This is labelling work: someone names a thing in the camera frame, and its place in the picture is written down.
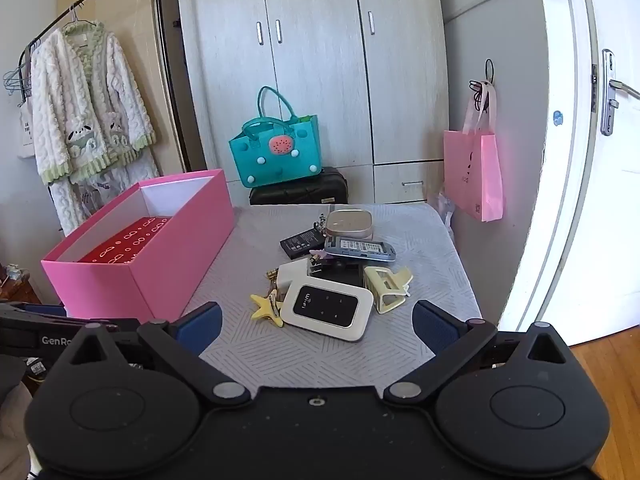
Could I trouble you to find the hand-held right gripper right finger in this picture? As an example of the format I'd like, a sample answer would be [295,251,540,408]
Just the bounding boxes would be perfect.
[382,299,573,408]

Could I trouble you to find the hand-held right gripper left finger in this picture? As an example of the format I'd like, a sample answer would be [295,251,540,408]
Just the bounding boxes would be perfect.
[67,301,252,409]

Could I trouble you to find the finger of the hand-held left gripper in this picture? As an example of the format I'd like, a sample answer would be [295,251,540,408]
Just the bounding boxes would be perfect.
[0,301,67,318]

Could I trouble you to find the pink cardboard box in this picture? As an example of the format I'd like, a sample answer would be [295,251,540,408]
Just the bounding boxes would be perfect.
[41,169,236,324]

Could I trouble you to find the white charger cube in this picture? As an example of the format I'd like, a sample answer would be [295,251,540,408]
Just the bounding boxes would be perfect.
[276,255,323,301]

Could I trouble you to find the white pocket wifi router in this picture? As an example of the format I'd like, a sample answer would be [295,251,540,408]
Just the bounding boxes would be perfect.
[280,277,375,343]

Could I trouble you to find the wooden side table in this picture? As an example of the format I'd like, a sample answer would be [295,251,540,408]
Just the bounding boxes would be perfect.
[0,275,48,306]

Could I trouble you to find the cream hair claw clip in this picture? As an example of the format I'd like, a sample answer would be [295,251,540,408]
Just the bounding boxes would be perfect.
[363,266,415,315]

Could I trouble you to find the yellow star hair clip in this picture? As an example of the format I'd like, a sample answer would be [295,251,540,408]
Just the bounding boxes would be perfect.
[250,292,287,328]

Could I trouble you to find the blue grey phone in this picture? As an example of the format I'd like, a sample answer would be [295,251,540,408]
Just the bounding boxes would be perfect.
[324,236,398,264]

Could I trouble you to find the white fuzzy pajama pants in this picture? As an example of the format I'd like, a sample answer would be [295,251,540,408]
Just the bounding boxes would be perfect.
[50,150,162,238]

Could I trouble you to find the white plastic bag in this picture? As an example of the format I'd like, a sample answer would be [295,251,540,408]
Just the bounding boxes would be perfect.
[434,191,456,241]

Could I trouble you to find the black battery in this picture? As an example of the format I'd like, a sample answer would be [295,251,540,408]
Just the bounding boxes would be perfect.
[280,229,327,257]

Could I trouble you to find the beige rounded square case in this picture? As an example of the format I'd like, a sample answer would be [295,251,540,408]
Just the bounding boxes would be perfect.
[326,209,375,241]

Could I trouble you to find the pink shopping bag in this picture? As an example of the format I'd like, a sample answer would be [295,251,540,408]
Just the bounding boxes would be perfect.
[443,80,504,222]

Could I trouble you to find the black suitcase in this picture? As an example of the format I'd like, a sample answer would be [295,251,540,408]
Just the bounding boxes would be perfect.
[249,166,350,206]

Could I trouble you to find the white door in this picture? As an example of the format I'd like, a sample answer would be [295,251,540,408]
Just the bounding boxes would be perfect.
[500,0,640,346]

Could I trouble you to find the teal felt handbag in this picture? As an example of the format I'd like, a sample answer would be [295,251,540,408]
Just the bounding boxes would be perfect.
[229,86,321,189]

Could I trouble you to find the white tote bag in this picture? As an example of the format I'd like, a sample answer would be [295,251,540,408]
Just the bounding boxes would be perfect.
[17,100,37,160]

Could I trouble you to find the white fuzzy pajama jacket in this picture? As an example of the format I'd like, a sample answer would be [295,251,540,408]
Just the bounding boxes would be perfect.
[31,21,156,186]

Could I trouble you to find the light wooden wardrobe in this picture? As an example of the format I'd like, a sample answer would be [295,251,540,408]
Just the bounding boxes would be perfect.
[175,0,448,206]

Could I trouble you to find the black metal clothes rack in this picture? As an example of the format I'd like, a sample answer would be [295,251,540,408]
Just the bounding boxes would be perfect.
[17,0,193,176]

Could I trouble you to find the beige wooden board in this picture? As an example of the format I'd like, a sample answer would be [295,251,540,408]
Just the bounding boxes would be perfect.
[55,0,188,173]

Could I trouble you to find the wire clothes hangers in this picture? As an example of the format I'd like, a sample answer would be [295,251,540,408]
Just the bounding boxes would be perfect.
[2,35,35,97]

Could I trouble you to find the silver door handle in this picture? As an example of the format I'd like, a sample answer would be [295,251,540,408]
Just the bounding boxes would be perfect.
[600,49,640,137]

